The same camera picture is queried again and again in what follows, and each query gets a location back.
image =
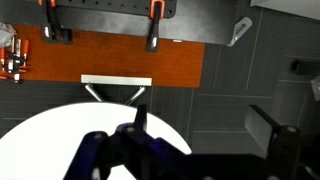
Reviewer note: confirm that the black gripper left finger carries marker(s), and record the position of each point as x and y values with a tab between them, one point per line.
133	150

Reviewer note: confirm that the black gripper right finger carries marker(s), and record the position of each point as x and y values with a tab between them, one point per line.
283	150

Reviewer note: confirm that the white crumpled sheet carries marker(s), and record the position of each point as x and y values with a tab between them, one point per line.
316	88

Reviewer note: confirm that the orange-brown wooden desk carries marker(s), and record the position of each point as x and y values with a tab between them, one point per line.
110	60

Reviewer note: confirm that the orange and black bar clamp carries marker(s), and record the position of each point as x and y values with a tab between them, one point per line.
154	30
51	28

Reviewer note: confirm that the white plastic tag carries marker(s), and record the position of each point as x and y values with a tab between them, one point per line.
240	28

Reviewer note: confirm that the white panel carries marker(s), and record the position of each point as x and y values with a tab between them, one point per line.
290	6

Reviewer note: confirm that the black perforated board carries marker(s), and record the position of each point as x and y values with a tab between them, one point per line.
113	6

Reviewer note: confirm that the clear crumpled plastic bag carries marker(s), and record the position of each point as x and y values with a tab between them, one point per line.
6	33

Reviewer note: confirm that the silver metal frame with legs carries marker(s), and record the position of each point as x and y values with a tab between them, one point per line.
116	80

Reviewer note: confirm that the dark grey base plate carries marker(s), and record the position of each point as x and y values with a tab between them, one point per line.
200	23

